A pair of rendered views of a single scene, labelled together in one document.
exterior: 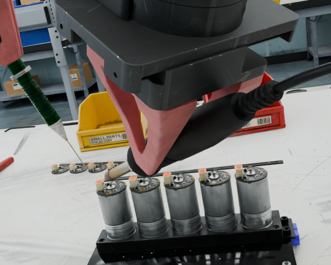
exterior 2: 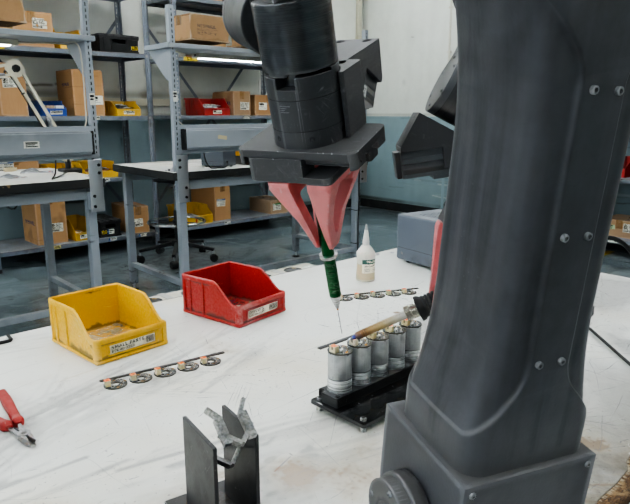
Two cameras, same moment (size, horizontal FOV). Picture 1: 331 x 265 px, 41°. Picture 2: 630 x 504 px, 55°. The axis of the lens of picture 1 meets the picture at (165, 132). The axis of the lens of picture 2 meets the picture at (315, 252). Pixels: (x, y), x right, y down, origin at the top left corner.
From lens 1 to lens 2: 0.53 m
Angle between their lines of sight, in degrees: 53
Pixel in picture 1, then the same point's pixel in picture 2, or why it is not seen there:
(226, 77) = not seen: hidden behind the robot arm
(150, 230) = (367, 377)
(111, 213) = (348, 369)
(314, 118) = (295, 301)
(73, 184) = (168, 389)
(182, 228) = (383, 371)
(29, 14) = not seen: outside the picture
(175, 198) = (384, 347)
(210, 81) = not seen: hidden behind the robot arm
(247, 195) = (415, 337)
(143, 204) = (367, 356)
